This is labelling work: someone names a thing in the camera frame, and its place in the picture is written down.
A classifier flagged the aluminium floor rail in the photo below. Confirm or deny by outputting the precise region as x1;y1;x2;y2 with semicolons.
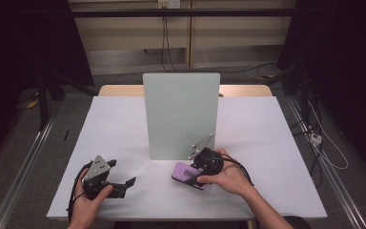
284;94;366;229
0;109;62;229

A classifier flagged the white power strip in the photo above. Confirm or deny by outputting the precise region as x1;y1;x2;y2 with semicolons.
309;133;323;146

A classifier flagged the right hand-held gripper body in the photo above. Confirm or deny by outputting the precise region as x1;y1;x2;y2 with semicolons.
188;133;226;177

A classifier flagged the black hanging cable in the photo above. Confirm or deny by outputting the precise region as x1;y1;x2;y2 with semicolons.
164;8;178;73
160;8;170;73

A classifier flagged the black metal stand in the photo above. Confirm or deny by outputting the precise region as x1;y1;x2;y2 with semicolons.
36;70;100;132
264;59;313;123

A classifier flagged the person's right hand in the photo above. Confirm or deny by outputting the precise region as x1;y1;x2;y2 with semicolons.
196;147;255;198

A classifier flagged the black floor cable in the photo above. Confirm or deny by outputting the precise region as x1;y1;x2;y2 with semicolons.
177;62;278;74

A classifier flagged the dark curtain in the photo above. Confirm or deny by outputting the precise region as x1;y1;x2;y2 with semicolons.
276;0;366;180
0;0;95;166

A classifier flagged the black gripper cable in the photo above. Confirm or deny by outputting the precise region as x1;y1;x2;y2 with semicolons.
66;161;93;223
219;153;255;187

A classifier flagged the person's left hand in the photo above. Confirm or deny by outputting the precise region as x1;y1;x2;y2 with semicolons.
71;168;114;227

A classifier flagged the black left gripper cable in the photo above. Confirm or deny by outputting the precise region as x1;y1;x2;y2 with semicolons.
66;161;93;223

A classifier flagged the purple whiteboard eraser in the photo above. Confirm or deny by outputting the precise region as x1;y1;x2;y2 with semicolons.
171;161;207;192

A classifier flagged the yellow floor tape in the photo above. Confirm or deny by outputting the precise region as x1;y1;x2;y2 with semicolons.
26;98;40;110

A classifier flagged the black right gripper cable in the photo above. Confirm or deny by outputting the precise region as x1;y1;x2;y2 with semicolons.
219;153;255;187

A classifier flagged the black horizontal bar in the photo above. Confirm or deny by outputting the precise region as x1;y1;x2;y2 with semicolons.
71;8;297;18

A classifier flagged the small whiteboard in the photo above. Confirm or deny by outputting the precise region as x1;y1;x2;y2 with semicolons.
142;73;221;161

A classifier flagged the white wall socket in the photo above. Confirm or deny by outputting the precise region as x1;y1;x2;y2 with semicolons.
157;0;182;10

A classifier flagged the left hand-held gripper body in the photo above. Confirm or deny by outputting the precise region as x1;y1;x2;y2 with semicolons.
82;155;115;200

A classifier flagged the wooden table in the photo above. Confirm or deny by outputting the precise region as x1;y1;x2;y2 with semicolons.
98;84;274;97

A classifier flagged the white cable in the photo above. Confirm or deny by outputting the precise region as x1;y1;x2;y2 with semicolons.
307;99;350;171

